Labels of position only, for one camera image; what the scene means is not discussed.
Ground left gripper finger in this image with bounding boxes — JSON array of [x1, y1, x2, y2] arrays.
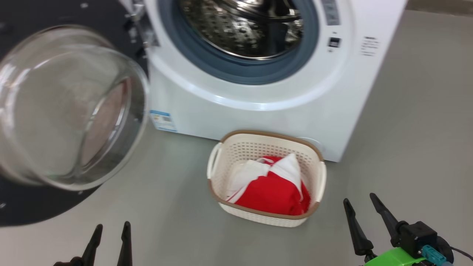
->
[[117, 221, 133, 266], [81, 224, 103, 266]]

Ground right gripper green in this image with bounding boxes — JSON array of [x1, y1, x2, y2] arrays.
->
[[343, 192, 425, 266]]

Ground red and white garment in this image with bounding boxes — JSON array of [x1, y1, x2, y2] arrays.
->
[[225, 153, 312, 216]]

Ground black round washer door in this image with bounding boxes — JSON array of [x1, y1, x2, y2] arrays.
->
[[0, 0, 150, 228]]

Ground cream perforated laundry basket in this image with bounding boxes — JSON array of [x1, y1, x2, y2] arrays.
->
[[207, 130, 327, 228]]

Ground white front-load washing machine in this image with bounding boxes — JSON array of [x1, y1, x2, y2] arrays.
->
[[142, 0, 408, 163]]

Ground metal door hinge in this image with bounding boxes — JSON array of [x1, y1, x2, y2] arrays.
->
[[118, 0, 159, 50]]

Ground round white filter cover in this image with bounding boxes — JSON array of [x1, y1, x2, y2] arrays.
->
[[296, 137, 326, 154]]

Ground blue energy label sticker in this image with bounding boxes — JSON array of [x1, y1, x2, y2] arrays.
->
[[150, 110, 178, 133]]

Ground grey warning label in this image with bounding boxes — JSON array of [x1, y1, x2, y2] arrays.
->
[[321, 0, 341, 26]]

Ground teal camera connector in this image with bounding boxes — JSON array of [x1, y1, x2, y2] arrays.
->
[[421, 245, 448, 266]]

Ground thin black cable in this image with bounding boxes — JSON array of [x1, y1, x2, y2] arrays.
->
[[450, 247, 473, 261]]

